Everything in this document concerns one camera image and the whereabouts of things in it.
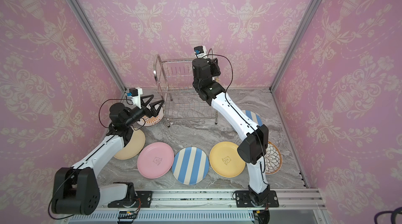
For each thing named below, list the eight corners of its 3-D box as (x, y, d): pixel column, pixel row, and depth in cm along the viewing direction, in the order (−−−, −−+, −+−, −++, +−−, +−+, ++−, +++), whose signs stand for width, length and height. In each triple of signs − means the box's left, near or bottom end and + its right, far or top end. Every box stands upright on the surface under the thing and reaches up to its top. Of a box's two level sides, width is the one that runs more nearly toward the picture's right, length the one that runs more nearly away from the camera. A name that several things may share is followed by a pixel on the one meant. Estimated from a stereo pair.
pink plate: (133, 178, 82) (132, 177, 80) (143, 143, 95) (142, 142, 93) (171, 178, 82) (170, 177, 80) (175, 143, 95) (175, 142, 93)
